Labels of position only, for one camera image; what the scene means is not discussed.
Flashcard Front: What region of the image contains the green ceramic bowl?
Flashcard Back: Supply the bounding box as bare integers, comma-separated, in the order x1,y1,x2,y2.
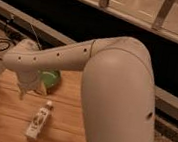
40,70,61,88

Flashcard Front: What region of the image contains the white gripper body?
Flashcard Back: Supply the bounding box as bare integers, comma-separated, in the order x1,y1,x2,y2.
16,71,41,91

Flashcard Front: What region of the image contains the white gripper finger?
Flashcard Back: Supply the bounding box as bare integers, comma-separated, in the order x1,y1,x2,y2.
19,89,26,100
36,82,47,96

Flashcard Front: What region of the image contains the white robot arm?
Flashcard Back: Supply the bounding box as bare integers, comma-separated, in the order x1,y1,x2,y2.
2,36,155,142

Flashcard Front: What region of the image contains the white plastic bottle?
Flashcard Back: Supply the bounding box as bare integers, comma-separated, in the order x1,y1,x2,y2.
25,101,53,140

